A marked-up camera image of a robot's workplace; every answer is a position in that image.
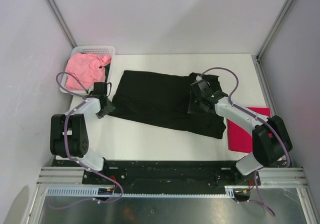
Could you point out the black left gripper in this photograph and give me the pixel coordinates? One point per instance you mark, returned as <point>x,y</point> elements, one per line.
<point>110,108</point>

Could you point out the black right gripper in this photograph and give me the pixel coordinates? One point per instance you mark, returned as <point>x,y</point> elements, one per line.
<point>192,109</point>

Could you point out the black t-shirt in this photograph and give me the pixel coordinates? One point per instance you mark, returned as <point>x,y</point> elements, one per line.
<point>163,100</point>

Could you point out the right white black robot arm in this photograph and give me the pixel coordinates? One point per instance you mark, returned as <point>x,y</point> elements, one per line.
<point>270,138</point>

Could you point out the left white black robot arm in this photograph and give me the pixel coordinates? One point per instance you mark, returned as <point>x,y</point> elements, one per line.
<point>68,131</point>

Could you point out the dark green garment in basket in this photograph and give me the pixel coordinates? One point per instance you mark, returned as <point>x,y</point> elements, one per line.
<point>108,70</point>

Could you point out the crumpled pink t-shirt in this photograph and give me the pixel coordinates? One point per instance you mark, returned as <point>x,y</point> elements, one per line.
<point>88,68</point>

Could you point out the white plastic laundry basket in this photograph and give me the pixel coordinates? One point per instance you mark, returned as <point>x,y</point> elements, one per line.
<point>68,82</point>

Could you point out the folded magenta t-shirt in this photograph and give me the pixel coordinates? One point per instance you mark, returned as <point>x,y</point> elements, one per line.
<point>240,136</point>

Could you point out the aluminium extrusion rails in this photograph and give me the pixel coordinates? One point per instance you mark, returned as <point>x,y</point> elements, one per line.
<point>61,176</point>

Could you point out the right aluminium frame post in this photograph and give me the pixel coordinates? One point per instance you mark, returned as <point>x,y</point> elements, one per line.
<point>284,11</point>

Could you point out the aluminium frame post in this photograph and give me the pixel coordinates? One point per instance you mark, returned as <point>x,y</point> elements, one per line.
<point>61,22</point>
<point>284,11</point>

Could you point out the white slotted cable duct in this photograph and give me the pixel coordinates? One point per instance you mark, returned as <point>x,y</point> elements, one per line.
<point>95,192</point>

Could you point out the left aluminium frame post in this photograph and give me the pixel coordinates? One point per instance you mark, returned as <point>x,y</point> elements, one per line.
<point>61,22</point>

